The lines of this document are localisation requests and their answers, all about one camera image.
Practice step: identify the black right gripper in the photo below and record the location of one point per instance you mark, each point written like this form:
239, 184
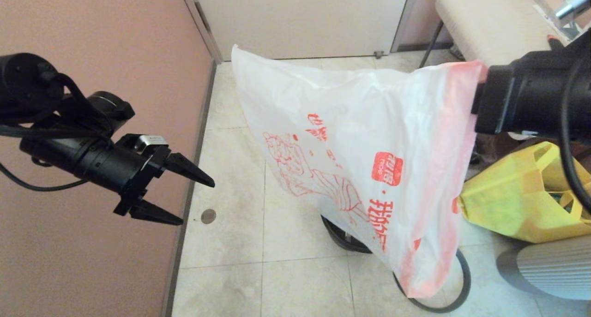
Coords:
517, 100

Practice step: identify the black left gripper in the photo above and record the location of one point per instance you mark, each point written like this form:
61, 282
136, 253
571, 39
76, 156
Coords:
92, 162

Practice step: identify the white trash bag red cartoon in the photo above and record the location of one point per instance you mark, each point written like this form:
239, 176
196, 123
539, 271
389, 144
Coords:
360, 137

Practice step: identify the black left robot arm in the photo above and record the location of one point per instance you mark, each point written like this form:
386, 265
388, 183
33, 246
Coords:
27, 77

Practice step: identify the yellow fabric tote bag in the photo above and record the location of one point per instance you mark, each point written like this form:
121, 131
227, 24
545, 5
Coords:
508, 201

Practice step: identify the black trash bin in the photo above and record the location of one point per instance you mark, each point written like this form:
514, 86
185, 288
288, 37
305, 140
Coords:
341, 236

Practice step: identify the round metal floor drain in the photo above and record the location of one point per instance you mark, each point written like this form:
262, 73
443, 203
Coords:
208, 216

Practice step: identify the black orange utility knife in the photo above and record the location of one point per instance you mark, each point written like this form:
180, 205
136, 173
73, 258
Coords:
554, 41

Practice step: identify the grey shoe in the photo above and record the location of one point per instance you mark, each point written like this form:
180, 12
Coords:
456, 54

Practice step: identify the beige bench metal legs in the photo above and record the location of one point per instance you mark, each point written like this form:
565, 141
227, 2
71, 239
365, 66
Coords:
494, 26

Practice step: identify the green item in tote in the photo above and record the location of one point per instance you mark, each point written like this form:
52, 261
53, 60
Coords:
556, 200

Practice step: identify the grey ribbed round object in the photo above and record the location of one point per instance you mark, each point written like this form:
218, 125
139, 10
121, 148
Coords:
554, 271

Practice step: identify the white door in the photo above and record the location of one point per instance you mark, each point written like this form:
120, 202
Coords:
300, 21

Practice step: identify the grey wall baseboard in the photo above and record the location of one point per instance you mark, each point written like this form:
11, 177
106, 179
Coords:
194, 178

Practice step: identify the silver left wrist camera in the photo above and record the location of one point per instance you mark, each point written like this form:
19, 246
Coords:
150, 140

